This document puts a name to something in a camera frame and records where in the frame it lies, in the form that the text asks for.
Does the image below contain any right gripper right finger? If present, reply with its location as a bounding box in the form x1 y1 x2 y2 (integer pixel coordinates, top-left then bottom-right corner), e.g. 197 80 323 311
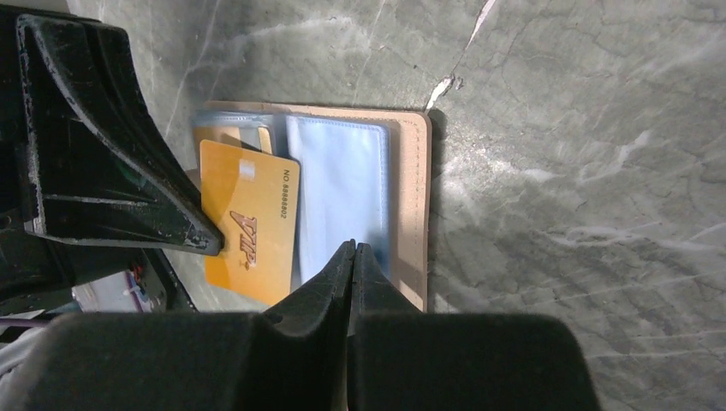
348 244 600 410

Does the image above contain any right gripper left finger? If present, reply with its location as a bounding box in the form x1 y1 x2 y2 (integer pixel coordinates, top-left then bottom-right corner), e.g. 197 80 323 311
16 241 355 410

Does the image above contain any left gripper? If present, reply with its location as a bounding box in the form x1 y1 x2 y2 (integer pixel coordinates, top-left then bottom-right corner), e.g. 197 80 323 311
1 5 224 314

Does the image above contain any gold VIP card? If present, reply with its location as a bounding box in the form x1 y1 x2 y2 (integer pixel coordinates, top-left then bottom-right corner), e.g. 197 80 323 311
200 140 301 305

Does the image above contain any gold card in sleeve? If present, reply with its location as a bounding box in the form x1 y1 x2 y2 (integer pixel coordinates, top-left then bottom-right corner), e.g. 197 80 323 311
193 126 273 164

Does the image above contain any beige card holder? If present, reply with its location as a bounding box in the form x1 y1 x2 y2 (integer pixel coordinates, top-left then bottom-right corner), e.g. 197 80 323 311
205 101 431 311

